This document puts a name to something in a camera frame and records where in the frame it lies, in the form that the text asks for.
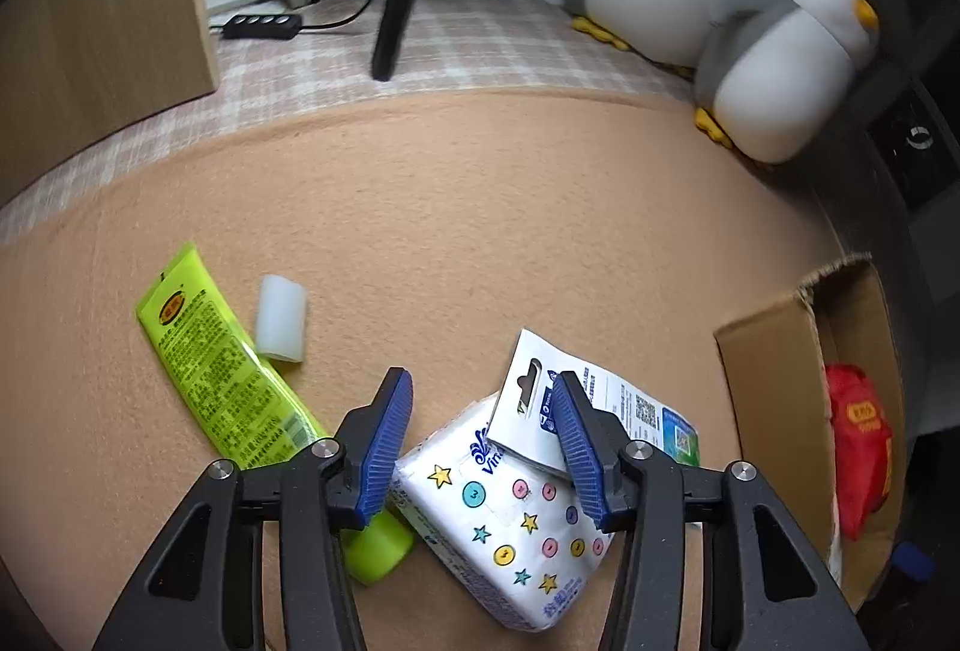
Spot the checked bed sheet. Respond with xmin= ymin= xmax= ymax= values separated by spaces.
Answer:
xmin=0 ymin=0 xmax=698 ymax=247

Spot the star print tissue pack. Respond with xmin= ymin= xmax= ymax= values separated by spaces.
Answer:
xmin=390 ymin=392 xmax=623 ymax=633

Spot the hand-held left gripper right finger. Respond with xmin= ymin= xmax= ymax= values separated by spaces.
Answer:
xmin=551 ymin=372 xmax=871 ymax=651

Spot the small penguin plush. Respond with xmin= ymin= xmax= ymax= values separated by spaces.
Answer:
xmin=691 ymin=0 xmax=882 ymax=166

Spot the green squeeze tube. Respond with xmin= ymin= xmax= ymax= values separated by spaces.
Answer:
xmin=135 ymin=242 xmax=417 ymax=586

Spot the white card packet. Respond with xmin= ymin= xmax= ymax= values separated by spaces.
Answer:
xmin=487 ymin=328 xmax=702 ymax=481

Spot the translucent white cap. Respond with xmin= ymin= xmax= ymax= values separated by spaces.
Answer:
xmin=253 ymin=274 xmax=308 ymax=363

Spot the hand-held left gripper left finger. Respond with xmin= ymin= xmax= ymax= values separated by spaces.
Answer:
xmin=90 ymin=366 xmax=415 ymax=651

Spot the light wooden board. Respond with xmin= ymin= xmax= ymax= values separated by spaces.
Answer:
xmin=0 ymin=0 xmax=221 ymax=194

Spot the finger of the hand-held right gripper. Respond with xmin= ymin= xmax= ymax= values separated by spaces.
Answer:
xmin=892 ymin=542 xmax=938 ymax=581

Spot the red cloth bag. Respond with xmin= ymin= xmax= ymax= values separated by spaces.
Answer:
xmin=823 ymin=362 xmax=897 ymax=541

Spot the cardboard box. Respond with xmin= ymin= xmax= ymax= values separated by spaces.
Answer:
xmin=712 ymin=252 xmax=912 ymax=611

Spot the brown blanket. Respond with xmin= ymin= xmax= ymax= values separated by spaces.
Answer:
xmin=0 ymin=88 xmax=856 ymax=651

